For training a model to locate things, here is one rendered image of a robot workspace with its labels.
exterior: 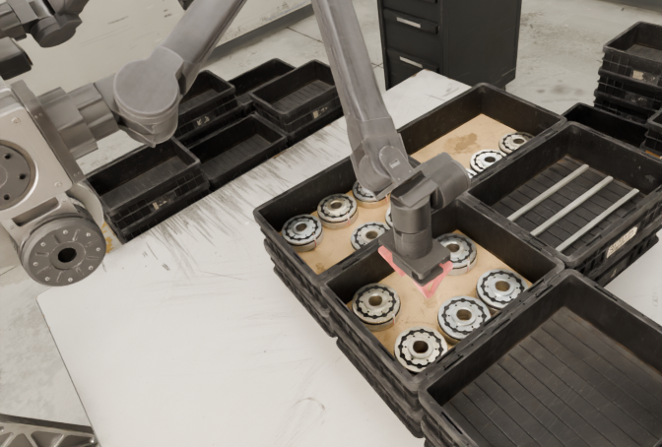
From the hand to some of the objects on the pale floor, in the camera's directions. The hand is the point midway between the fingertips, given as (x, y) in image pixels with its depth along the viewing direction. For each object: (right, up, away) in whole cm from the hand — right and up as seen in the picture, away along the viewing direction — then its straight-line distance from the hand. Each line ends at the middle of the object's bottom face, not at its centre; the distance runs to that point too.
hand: (417, 282), depth 87 cm
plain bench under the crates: (+22, -61, +88) cm, 109 cm away
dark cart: (+57, +68, +224) cm, 242 cm away
